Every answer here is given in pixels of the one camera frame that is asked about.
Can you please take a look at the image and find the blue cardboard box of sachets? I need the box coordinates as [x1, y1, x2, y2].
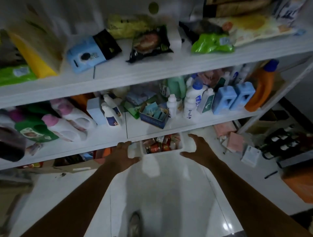
[139, 102, 170, 130]

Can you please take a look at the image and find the mint green bottle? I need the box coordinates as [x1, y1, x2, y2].
[167, 76, 187, 99]

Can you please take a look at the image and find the bright green packet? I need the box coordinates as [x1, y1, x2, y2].
[191, 33, 236, 54]

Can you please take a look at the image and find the light blue jug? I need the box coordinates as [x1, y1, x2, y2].
[229, 82, 256, 111]
[211, 85, 238, 115]

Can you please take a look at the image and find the white lotion bottle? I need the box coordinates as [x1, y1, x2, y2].
[101, 102, 122, 127]
[103, 94, 123, 118]

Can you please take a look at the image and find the green wipes packet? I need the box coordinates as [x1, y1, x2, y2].
[0, 65, 37, 86]

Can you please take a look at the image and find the small white bottle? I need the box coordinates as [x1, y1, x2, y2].
[167, 94, 178, 119]

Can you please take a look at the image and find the group of dark glass bottles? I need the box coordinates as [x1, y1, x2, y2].
[258, 124, 313, 160]

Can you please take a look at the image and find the person's left forearm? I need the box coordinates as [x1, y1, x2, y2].
[21, 162, 118, 237]

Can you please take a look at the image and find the person's right hand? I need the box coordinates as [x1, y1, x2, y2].
[180, 133, 219, 167]

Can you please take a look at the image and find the small black packet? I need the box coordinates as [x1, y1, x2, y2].
[93, 29, 122, 60]

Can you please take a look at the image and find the dark grey packet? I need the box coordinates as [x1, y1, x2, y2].
[179, 20, 224, 44]

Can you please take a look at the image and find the white plastic basket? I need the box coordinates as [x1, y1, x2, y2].
[127, 132, 197, 160]

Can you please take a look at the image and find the pile of small red packets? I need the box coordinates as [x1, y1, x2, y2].
[143, 135, 181, 154]

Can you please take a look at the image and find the black snack packet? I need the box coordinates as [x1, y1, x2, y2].
[126, 26, 174, 64]

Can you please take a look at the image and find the white bottle green label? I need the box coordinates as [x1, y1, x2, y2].
[197, 88, 215, 114]

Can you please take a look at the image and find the person's left hand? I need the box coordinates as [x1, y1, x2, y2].
[104, 141, 141, 172]

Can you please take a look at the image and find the large white yellow printed bag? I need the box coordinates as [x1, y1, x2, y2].
[208, 13, 297, 47]

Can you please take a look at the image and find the green jug purple cap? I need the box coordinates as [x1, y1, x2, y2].
[8, 109, 59, 143]

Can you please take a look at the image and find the white shelf unit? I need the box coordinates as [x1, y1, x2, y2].
[0, 29, 313, 171]

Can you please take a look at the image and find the brown cardboard box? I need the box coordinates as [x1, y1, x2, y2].
[52, 156, 104, 174]

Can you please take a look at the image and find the light blue wipes packet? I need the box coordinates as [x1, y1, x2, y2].
[67, 36, 107, 74]

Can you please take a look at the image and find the white bottle blue cap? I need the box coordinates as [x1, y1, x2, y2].
[183, 79, 204, 119]

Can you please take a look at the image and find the white and blue packet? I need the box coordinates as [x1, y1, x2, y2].
[273, 0, 307, 26]

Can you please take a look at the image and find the orange bottle blue cap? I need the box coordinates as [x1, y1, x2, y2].
[245, 59, 280, 113]

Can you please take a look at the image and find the light blue box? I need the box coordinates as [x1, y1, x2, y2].
[86, 97, 107, 126]

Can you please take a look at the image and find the yellow and white bag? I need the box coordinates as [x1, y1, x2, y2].
[8, 11, 65, 79]

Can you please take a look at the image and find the dark grey jug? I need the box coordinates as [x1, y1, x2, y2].
[0, 126, 27, 163]

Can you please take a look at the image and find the pink packet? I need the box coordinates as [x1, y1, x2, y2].
[226, 132, 245, 154]
[213, 121, 237, 138]

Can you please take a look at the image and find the white jug pink cap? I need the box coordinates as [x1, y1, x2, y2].
[41, 113, 85, 142]
[50, 98, 97, 133]

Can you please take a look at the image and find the person's shoe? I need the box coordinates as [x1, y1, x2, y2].
[127, 211, 143, 237]

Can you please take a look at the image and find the white carton box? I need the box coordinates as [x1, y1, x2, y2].
[241, 146, 262, 168]

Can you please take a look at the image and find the person's right forearm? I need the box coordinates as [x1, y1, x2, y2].
[204, 157, 313, 237]

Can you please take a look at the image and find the yellow-green packet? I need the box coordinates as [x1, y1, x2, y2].
[107, 14, 152, 39]

